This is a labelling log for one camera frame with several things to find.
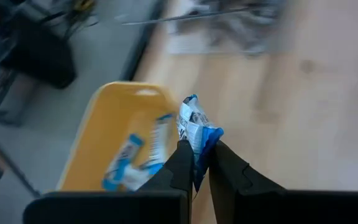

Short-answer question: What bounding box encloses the yellow plastic bin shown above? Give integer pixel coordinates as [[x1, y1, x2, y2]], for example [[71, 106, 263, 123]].
[[56, 81, 180, 192]]

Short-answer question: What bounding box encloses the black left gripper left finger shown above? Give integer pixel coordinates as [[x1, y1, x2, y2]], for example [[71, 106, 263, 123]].
[[23, 141, 195, 224]]

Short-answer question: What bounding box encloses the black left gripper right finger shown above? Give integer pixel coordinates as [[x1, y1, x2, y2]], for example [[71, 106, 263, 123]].
[[209, 140, 358, 224]]

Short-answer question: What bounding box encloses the black aluminium table frame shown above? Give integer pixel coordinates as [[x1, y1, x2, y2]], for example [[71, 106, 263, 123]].
[[119, 0, 166, 82]]

